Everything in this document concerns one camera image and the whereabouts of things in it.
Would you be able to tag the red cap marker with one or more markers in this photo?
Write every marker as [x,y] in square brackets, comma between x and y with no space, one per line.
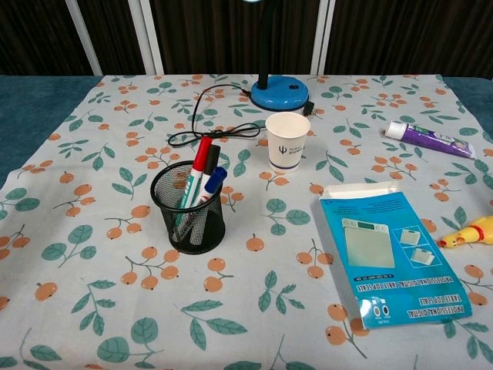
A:
[201,154]

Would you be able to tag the blue cap marker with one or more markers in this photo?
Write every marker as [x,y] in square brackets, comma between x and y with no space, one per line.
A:
[215,181]

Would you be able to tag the black cap marker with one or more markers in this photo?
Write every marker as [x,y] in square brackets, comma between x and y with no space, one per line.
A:
[211,159]

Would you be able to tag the black mesh pen holder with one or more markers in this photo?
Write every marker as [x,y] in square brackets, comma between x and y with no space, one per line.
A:
[208,231]

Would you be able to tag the white paper cup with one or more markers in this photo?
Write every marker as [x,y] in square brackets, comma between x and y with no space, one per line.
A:
[285,150]

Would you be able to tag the blue desk lamp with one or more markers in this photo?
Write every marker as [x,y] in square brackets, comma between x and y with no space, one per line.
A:
[279,92]

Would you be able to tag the floral printed tablecloth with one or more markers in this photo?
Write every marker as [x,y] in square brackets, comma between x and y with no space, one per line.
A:
[239,300]

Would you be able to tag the blue scale cardboard box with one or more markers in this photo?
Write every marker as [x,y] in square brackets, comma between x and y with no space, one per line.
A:
[385,262]

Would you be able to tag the purple toothpaste tube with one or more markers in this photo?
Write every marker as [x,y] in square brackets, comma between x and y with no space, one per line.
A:
[431,138]

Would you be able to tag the yellow rubber chicken toy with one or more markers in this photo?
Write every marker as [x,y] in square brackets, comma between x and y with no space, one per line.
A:
[471,233]

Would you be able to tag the white frame post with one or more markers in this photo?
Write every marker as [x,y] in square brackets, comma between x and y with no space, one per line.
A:
[151,38]
[321,38]
[85,38]

